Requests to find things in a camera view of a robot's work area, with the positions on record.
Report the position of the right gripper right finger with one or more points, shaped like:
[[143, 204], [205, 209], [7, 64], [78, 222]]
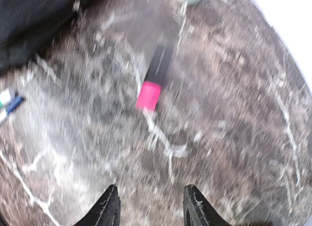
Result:
[[197, 211]]

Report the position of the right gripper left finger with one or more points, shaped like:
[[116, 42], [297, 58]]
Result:
[[105, 211]]

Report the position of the pink cap black marker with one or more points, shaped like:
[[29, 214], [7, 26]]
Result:
[[154, 78]]

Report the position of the black student backpack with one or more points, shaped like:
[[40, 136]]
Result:
[[26, 25]]

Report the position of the blue cap white marker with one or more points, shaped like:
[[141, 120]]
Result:
[[6, 111]]

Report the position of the white glue stick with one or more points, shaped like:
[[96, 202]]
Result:
[[6, 97]]

